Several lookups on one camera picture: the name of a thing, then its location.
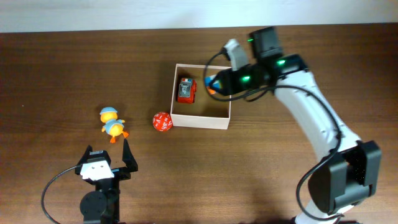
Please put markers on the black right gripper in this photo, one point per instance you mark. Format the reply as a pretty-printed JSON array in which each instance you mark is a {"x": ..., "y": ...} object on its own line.
[{"x": 229, "y": 81}]

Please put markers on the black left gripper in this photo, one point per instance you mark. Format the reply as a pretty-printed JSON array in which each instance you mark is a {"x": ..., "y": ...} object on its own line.
[{"x": 124, "y": 172}]

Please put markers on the red toy car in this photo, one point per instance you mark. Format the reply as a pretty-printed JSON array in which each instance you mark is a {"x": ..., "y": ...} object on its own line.
[{"x": 186, "y": 91}]

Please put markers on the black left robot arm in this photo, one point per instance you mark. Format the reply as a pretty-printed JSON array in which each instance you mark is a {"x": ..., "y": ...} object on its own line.
[{"x": 102, "y": 205}]

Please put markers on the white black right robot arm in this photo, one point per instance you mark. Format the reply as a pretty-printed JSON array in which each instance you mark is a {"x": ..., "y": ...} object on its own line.
[{"x": 347, "y": 168}]

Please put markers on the yellow duck toy blue hat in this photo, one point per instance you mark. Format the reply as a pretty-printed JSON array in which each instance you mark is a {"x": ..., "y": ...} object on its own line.
[{"x": 113, "y": 126}]

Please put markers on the red ball white letters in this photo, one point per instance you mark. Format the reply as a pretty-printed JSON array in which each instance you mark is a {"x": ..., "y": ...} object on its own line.
[{"x": 162, "y": 121}]

